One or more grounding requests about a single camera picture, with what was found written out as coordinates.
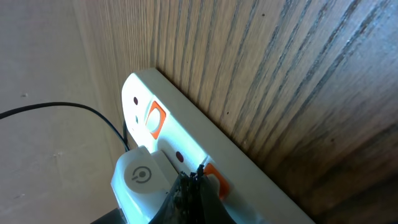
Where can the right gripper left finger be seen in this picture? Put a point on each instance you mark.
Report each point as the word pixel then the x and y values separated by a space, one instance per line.
pixel 176 207

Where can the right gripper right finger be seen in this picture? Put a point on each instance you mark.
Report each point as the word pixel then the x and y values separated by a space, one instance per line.
pixel 206 206

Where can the white charger plug adapter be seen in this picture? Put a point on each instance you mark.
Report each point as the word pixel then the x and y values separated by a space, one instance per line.
pixel 141 182

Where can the white power strip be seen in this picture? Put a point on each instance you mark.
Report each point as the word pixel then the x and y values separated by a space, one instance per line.
pixel 161 118

